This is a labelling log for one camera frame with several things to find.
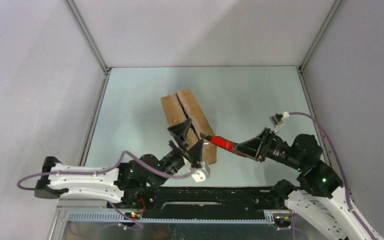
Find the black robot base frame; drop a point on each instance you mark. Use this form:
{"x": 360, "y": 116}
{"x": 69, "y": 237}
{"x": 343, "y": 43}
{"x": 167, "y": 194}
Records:
{"x": 259, "y": 204}

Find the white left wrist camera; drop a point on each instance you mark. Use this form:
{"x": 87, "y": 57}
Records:
{"x": 200, "y": 174}

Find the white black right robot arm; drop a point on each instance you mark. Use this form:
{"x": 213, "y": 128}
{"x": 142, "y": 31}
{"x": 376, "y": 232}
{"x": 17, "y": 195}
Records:
{"x": 344, "y": 221}

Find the brown cardboard express box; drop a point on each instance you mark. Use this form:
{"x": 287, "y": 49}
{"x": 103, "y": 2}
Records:
{"x": 181, "y": 106}

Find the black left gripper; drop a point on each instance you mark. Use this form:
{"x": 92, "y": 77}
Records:
{"x": 179, "y": 133}

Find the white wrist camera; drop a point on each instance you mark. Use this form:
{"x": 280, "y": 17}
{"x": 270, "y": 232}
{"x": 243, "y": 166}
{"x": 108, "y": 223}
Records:
{"x": 278, "y": 119}
{"x": 200, "y": 174}

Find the red black utility knife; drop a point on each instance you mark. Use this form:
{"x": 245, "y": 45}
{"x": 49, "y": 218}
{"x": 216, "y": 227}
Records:
{"x": 222, "y": 143}

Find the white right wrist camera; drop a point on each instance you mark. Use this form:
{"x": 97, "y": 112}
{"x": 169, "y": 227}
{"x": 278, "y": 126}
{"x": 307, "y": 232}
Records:
{"x": 278, "y": 119}

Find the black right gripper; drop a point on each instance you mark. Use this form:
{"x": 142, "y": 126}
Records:
{"x": 257, "y": 149}

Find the aluminium left corner post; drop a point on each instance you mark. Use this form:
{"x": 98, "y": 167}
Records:
{"x": 86, "y": 33}

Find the aluminium right corner post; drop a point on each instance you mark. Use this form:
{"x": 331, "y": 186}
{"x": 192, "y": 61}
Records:
{"x": 323, "y": 29}

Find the aluminium corner post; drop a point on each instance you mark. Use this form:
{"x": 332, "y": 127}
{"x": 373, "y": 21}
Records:
{"x": 86, "y": 33}
{"x": 323, "y": 29}

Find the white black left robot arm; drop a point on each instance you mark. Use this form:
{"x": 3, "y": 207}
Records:
{"x": 118, "y": 183}

